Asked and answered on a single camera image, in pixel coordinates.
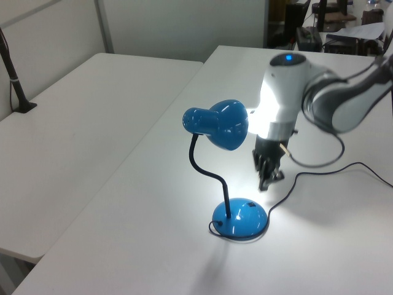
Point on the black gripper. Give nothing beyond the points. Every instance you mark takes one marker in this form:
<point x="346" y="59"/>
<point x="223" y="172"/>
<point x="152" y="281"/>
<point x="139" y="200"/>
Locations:
<point x="270" y="150"/>

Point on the blue gooseneck desk lamp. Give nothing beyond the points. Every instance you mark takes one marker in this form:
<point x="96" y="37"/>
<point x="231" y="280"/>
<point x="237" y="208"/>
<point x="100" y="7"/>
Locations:
<point x="239" y="218"/>

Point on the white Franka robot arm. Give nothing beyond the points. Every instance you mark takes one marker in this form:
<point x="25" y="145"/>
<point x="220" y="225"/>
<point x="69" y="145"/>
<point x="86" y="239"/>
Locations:
<point x="288" y="89"/>

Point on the black box with green parts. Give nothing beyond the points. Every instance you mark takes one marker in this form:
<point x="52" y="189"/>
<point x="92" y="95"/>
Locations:
<point x="307" y="38"/>

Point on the black upright panel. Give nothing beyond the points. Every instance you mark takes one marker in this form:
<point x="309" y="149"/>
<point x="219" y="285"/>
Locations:
<point x="296" y="18"/>

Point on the white paper sheet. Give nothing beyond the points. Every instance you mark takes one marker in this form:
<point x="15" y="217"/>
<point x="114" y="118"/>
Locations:
<point x="362" y="30"/>

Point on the dark brown bag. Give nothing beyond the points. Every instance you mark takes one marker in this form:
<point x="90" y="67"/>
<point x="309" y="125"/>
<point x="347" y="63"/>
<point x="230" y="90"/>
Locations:
<point x="373" y="17"/>

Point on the white folding side table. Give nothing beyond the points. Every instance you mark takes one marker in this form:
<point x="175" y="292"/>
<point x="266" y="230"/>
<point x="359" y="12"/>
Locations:
<point x="76" y="123"/>

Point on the black low equipment frame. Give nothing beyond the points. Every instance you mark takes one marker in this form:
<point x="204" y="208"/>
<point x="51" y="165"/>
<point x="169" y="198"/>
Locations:
<point x="344" y="46"/>

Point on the grey partition frame post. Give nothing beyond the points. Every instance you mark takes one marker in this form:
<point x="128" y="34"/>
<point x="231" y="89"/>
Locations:
<point x="104" y="27"/>

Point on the black camera pole with clamp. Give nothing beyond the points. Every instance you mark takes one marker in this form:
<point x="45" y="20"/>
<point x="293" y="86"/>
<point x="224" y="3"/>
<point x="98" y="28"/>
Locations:
<point x="17" y="86"/>

